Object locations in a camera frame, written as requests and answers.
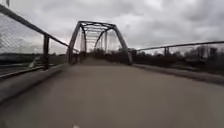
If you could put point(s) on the dark wooden bridge deck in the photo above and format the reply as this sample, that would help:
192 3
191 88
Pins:
92 62

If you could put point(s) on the grey concrete path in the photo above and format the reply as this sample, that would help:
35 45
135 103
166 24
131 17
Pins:
113 96

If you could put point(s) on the robot's own part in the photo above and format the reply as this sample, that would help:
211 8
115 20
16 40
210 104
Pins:
76 126

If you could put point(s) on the concrete kerb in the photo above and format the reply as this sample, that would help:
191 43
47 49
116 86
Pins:
23 83
186 74

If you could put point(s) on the row of trees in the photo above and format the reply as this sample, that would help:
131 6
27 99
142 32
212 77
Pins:
200 57

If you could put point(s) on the steel truss bridge frame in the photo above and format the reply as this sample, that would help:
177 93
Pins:
74 40

